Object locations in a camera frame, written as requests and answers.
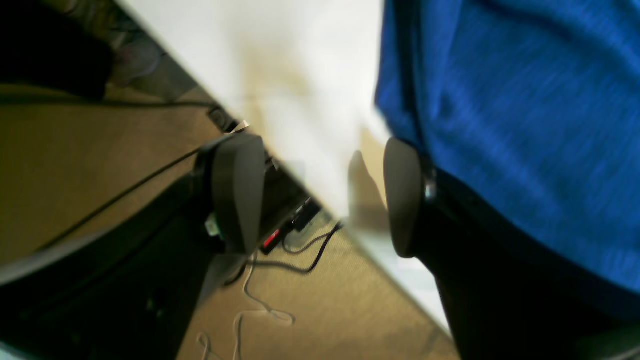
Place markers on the dark blue t-shirt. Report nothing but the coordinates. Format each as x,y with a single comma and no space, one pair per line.
533,104

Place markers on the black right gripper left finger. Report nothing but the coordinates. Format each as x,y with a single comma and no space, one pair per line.
131,292

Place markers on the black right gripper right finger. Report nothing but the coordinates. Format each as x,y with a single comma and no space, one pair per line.
505,296

